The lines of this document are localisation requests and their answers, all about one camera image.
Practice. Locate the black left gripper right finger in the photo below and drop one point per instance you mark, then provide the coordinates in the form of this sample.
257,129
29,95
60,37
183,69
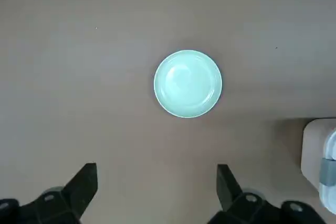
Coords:
231,197

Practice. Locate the green round plate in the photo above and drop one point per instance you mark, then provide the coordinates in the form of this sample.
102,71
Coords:
187,83

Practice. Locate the pale pink storage box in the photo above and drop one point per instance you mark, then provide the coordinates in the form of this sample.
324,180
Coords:
311,150

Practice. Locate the white lid with grey clasps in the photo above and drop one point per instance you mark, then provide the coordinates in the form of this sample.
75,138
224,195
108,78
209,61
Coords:
329,176

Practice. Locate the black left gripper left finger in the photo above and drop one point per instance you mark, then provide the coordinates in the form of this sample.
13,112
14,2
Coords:
76,195

